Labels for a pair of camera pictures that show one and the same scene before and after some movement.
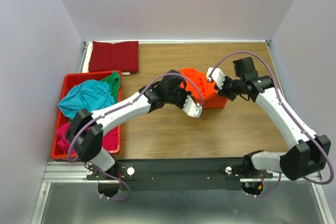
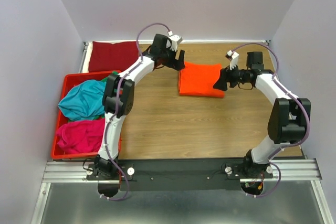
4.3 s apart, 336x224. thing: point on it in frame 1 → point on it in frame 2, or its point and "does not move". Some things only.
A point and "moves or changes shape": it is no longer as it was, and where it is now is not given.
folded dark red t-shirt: [122, 56] does not move
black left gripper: [185, 94] → [175, 64]
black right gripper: [222, 92] → [226, 76]
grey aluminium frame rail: [85, 47] does not move
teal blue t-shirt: [90, 95] does not move
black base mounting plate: [178, 173] does not move
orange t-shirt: [211, 99] moves or changes shape
